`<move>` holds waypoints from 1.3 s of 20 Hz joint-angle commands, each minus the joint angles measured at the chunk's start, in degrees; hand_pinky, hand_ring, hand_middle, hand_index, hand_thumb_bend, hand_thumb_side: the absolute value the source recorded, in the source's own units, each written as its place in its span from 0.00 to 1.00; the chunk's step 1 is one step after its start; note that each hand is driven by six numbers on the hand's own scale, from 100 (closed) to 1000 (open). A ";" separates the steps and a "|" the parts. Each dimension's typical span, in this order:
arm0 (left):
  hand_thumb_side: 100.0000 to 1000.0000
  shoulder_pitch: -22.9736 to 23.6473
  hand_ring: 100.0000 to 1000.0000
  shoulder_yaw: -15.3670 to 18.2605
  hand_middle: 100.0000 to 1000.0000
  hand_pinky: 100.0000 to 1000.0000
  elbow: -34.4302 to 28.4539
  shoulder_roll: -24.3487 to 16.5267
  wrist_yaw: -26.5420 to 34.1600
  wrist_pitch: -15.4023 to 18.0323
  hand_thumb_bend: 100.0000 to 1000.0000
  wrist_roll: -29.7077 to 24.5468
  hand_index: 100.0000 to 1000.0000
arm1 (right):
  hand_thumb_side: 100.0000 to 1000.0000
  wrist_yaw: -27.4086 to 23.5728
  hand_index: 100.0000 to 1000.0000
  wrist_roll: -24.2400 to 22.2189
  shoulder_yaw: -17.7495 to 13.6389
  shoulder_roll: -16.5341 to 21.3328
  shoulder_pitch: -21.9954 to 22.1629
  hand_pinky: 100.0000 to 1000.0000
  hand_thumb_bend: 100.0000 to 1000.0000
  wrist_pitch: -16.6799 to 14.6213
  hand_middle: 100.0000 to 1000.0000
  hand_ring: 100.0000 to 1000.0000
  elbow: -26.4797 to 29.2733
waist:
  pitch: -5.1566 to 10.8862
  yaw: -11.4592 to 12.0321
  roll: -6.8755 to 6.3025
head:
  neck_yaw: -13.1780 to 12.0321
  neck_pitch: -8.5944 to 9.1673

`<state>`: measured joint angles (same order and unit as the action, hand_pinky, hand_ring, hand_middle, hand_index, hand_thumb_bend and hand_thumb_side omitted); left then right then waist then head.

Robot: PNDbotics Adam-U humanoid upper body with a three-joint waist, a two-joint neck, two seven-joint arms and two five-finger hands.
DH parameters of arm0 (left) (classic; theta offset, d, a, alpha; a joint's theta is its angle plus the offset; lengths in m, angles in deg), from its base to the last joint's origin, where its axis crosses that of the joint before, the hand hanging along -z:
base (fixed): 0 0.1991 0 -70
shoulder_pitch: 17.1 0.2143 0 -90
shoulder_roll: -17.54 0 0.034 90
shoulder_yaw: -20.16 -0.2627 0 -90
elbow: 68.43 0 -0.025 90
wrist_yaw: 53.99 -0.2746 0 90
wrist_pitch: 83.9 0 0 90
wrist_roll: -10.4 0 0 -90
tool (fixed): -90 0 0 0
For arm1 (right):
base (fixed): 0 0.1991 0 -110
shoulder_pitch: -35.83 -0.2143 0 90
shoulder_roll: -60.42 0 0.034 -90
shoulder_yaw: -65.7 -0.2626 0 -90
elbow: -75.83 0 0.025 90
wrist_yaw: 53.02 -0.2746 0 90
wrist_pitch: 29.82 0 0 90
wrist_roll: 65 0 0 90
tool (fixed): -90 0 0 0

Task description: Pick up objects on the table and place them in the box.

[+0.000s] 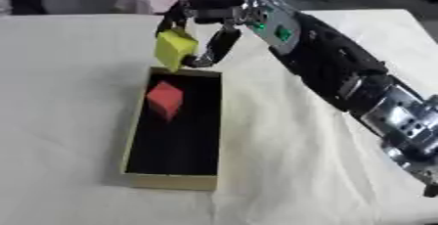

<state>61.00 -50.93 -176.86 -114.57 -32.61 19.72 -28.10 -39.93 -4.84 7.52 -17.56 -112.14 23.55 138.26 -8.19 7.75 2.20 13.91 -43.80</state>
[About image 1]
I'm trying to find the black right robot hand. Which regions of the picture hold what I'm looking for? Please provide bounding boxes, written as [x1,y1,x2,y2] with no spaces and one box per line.
[153,0,257,68]

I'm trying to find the yellow cube block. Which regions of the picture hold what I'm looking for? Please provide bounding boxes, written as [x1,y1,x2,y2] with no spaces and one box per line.
[153,28,200,73]

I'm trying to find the tan cardboard box black inside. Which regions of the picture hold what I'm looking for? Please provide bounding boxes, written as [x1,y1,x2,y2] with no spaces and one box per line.
[117,66,225,192]

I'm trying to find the red cube block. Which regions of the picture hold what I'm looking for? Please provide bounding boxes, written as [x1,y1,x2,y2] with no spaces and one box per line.
[145,80,185,121]

